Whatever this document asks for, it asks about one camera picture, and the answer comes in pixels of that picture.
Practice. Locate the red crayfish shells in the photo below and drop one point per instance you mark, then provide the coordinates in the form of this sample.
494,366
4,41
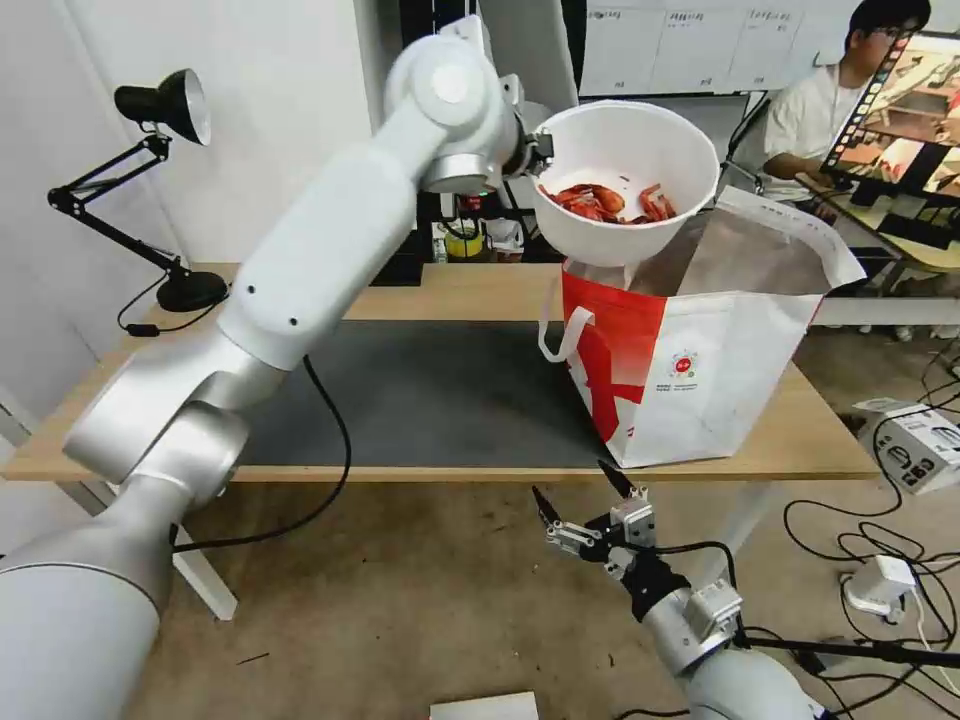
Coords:
600,199

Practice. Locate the black tripod bar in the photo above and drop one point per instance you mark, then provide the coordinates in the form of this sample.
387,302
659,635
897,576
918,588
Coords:
862,649

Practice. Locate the white table leg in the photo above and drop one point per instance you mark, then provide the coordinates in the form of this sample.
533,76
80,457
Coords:
187,570

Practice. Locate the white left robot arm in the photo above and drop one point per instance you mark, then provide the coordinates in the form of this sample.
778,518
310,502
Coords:
300,247

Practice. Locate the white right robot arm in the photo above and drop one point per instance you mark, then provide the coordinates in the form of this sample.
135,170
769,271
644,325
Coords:
720,660

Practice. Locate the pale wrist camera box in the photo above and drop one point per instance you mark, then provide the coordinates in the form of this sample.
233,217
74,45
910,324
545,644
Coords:
634,523

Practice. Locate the white power adapter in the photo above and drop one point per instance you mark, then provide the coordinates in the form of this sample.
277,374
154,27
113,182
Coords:
881,585

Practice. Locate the white plastic bowl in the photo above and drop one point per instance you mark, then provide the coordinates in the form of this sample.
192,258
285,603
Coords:
660,150

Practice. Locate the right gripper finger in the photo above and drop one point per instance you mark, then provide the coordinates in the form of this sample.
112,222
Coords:
616,480
571,538

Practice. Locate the yellow tape roll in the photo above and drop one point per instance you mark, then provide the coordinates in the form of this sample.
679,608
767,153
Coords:
463,244

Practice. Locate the black desk mat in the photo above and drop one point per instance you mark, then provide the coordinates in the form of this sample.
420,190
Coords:
435,390

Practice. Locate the whiteboard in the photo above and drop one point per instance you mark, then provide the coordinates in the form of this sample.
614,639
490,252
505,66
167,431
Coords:
697,45

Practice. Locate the computer monitor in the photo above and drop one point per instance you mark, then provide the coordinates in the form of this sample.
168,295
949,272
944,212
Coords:
907,127

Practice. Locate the person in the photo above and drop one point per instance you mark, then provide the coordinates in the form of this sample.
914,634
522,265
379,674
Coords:
806,112

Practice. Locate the red and white takeout bag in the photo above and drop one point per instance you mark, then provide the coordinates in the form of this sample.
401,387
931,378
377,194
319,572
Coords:
690,360

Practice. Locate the white cardboard box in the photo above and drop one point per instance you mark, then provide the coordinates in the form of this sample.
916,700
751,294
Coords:
915,442

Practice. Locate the white paper sheet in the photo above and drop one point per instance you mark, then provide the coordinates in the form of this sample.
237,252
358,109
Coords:
484,709

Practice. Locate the black office chair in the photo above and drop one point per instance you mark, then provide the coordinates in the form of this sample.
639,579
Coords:
750,142

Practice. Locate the black desk lamp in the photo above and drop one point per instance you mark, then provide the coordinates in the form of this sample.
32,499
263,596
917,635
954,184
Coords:
161,105

